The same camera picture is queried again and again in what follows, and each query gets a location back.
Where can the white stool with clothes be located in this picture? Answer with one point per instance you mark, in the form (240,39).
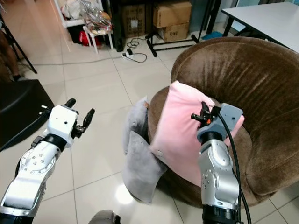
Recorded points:
(98,25)

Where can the white power strip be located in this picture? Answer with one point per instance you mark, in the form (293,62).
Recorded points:
(128,54)

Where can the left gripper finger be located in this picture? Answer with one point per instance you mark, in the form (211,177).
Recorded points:
(88,120)
(70,102)

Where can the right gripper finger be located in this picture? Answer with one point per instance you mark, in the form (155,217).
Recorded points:
(196,117)
(204,108)

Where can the small brown cardboard box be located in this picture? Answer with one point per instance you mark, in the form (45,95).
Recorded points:
(175,32)

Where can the white table black legs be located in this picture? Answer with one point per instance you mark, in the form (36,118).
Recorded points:
(266,21)

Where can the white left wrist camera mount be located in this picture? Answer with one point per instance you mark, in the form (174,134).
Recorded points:
(63,122)

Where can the large grey pillow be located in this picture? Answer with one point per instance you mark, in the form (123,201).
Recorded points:
(140,172)

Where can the black metal rack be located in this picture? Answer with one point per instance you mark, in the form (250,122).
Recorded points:
(152,44)

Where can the dark cardboard box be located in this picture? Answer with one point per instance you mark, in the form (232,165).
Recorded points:
(133,21)

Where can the large brown cardboard box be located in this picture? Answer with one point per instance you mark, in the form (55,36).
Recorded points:
(173,14)

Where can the brown velvet round sofa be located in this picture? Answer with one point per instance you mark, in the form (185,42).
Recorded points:
(252,74)

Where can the grey robot foot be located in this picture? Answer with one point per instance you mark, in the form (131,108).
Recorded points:
(103,218)

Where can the person's bare leg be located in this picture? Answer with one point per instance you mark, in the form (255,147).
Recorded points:
(10,56)

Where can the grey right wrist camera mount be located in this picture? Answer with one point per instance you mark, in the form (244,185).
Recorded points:
(231,116)

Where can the black round platform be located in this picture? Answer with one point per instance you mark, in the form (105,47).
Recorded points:
(23,112)

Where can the small grey pillow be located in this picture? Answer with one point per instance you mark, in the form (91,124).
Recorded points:
(138,119)

